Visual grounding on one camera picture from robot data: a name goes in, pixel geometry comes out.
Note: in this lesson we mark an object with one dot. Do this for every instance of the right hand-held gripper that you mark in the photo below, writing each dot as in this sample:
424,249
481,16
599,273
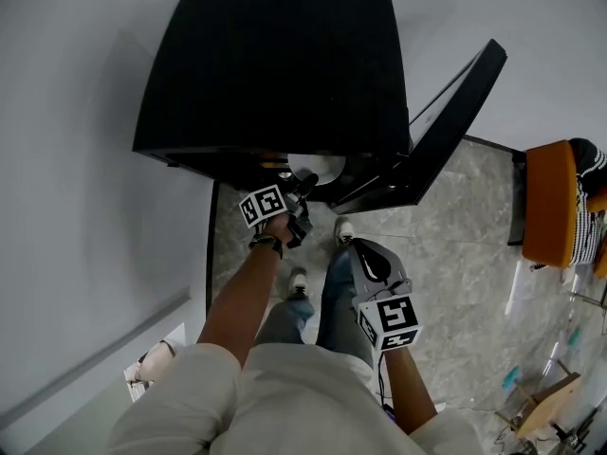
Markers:
391,320

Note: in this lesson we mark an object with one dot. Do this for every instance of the cream canvas bag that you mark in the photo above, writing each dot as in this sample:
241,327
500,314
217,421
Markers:
147,372

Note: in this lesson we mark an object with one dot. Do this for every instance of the person's left white sneaker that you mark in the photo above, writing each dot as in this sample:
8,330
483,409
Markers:
299,283

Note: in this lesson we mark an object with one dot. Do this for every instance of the person's white sneaker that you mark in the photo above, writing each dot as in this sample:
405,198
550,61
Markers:
299,283
344,231

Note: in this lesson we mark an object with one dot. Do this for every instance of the grey partition panel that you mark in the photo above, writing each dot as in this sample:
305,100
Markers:
47,436

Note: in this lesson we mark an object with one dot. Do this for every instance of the teal plastic item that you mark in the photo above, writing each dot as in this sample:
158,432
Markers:
511,377

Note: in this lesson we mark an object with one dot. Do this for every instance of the braided wristband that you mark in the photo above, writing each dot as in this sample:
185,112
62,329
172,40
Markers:
266,244

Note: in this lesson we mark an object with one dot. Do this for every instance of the person's right white sneaker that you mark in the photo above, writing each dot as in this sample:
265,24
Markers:
344,231

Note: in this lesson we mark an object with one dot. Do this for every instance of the person's right forearm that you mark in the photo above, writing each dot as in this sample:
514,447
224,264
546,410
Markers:
410,391

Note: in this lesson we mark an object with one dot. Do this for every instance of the blue jeans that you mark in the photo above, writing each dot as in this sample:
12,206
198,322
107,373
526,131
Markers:
341,311

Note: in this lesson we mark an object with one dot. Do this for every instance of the person's left hand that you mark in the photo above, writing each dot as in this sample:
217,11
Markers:
280,229

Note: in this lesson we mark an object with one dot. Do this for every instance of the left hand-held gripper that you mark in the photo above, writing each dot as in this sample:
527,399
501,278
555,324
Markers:
263,204

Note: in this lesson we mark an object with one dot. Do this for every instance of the black-and-white striped garment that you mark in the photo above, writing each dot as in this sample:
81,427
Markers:
590,235

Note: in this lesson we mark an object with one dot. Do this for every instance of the orange armchair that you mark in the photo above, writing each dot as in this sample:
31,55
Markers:
547,206

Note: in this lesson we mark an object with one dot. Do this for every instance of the cream shirt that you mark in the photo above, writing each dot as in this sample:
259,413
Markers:
284,405

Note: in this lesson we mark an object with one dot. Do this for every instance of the large white plate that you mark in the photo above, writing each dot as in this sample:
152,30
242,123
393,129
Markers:
322,166

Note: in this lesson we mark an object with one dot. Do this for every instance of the person's left forearm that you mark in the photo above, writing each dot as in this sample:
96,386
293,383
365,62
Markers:
242,301

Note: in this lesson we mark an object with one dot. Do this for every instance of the black baseboard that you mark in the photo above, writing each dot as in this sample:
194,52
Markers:
493,142

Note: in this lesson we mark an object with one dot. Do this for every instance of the black mini fridge cabinet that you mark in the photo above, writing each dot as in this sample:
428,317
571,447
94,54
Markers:
275,64

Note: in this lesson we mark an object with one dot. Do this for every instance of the wooden chair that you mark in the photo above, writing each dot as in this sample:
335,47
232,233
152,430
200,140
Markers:
552,405

